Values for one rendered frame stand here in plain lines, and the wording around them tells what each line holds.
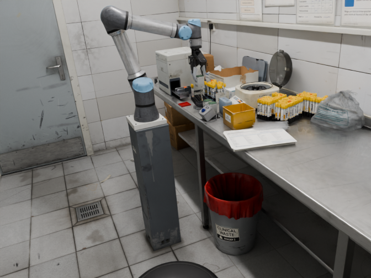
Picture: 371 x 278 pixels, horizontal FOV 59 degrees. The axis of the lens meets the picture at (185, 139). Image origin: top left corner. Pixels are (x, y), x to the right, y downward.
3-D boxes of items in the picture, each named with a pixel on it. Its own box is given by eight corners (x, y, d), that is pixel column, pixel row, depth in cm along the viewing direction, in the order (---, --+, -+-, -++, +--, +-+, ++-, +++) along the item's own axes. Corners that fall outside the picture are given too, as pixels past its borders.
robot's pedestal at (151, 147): (154, 251, 220) (135, 131, 185) (145, 234, 237) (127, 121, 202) (181, 241, 226) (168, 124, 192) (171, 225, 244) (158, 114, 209)
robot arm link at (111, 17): (102, 3, 163) (195, 23, 177) (101, 3, 173) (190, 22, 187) (99, 27, 167) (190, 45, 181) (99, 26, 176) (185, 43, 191)
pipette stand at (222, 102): (217, 113, 200) (216, 98, 196) (227, 112, 202) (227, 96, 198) (223, 119, 191) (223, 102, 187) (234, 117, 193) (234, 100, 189)
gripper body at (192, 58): (199, 63, 211) (197, 44, 206) (205, 65, 203) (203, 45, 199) (188, 65, 208) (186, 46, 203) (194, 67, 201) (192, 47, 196)
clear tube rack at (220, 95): (202, 96, 236) (202, 87, 233) (215, 94, 239) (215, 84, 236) (216, 103, 218) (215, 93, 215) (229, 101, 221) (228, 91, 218)
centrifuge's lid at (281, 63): (270, 47, 210) (281, 47, 212) (265, 86, 219) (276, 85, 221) (287, 52, 191) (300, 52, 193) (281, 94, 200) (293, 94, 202)
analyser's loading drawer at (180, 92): (170, 92, 247) (169, 85, 245) (178, 90, 249) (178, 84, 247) (180, 99, 229) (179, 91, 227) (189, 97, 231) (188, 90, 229)
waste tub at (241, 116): (222, 123, 185) (222, 106, 181) (244, 118, 189) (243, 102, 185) (233, 131, 173) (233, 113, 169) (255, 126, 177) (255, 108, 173)
